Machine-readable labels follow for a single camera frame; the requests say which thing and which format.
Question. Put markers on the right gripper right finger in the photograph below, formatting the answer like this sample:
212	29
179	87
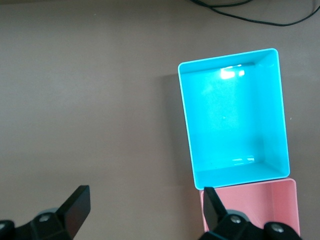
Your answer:
212	210

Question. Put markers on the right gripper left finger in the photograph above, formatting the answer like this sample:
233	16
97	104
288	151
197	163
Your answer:
75	210

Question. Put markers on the pink plastic bin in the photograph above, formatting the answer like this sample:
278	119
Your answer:
250	207

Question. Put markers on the blue plastic bin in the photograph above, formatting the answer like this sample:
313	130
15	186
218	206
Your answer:
232	120

